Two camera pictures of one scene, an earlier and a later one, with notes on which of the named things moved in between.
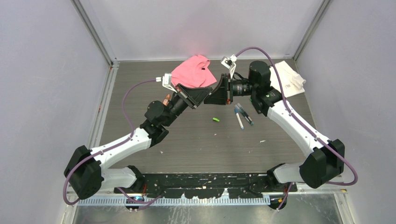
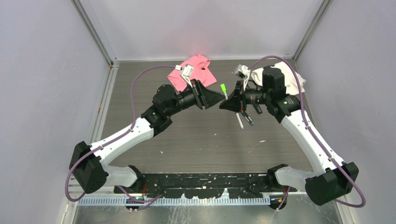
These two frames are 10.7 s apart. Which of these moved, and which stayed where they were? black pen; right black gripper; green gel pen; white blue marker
Moved: right black gripper
Stayed: white blue marker; black pen; green gel pen
